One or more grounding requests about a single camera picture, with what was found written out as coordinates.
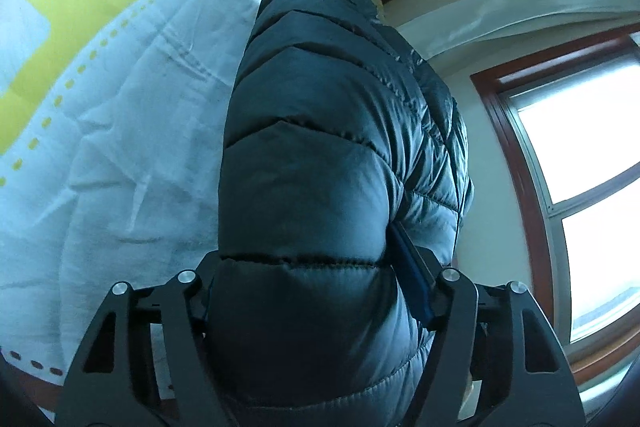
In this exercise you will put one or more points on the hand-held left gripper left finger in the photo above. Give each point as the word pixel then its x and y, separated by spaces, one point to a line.
pixel 187 302

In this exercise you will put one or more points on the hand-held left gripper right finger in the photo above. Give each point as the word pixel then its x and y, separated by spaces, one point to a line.
pixel 407 267

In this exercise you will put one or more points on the black puffer jacket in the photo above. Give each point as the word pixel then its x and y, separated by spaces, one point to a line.
pixel 310 157

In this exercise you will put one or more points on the bed with patterned sheet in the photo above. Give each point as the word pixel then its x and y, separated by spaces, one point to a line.
pixel 125 107

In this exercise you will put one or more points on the long white curtain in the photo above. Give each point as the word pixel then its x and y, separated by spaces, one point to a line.
pixel 525 2

